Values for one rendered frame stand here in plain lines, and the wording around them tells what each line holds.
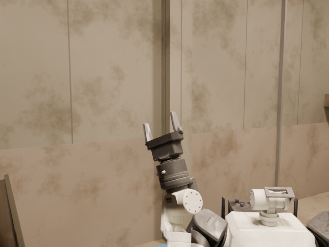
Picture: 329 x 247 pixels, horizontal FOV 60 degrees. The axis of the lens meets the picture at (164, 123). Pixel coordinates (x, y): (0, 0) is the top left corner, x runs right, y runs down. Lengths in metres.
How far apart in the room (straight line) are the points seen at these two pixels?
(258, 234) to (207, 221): 0.16
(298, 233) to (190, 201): 0.39
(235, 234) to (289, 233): 0.17
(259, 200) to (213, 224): 0.17
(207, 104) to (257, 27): 1.39
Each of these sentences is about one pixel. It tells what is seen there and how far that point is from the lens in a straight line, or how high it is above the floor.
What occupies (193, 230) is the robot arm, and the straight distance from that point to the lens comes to 1.00.
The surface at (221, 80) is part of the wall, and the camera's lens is 3.95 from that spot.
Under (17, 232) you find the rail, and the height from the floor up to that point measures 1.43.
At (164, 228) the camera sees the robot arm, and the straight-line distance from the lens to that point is 0.85.
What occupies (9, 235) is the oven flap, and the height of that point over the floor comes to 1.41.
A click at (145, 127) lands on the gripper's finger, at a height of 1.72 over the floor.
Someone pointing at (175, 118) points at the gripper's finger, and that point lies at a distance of 0.83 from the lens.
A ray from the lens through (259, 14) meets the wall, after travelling 4.55.
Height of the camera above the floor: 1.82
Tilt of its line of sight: 6 degrees down
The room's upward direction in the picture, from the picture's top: straight up
